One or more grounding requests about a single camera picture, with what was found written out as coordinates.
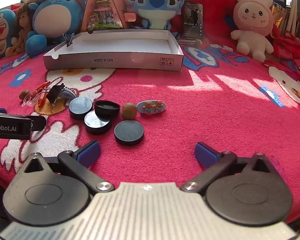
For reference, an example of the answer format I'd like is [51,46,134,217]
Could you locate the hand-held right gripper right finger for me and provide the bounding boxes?
[180,142,280,193]

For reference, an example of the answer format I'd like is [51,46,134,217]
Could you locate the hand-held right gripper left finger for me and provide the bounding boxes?
[16,141,115,193]

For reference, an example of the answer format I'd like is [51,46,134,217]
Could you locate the small red plastic piece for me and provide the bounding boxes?
[37,92,47,107]
[35,81,51,92]

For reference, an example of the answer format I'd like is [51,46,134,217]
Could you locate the black round disc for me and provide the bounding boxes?
[114,120,145,146]
[69,97,94,120]
[84,110,112,135]

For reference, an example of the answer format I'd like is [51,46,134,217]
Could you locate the black binder clip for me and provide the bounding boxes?
[62,32,75,47]
[45,83,65,112]

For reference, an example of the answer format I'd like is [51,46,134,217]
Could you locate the blue bear hair clip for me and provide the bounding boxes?
[60,87,77,100]
[136,100,167,115]

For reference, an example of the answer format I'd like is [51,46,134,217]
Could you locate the black round cap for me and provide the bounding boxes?
[94,100,121,119]

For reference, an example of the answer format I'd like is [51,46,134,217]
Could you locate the large brown walnut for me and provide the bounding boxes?
[121,102,138,120]

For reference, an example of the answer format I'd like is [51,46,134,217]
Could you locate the white cardboard box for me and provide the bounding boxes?
[43,29,184,72]

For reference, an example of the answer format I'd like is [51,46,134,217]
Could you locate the pink cartoon printed blanket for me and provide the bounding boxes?
[0,37,300,230]

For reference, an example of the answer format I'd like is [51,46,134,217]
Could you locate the blue robot cat plush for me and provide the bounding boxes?
[0,9,18,60]

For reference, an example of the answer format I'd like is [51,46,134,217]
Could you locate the brown-haired doll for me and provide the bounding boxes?
[5,4,37,55]

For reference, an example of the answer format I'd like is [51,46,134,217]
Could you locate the blue round mouse plush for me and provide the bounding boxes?
[25,0,89,57]

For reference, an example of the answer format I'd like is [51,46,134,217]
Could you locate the pink triangular toy box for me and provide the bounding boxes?
[81,0,130,33]

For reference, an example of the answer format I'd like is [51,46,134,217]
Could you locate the black smartphone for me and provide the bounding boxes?
[182,1,203,42]

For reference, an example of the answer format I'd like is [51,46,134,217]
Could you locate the red crumpled cloth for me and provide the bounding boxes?
[274,30,300,60]

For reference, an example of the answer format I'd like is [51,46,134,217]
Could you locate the pink rabbit plush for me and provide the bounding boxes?
[230,0,282,63]

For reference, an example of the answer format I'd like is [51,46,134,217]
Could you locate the blue alien plush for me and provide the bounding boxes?
[124,0,188,30]

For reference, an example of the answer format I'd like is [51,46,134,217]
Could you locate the white plastic stand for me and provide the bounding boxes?
[286,0,300,37]

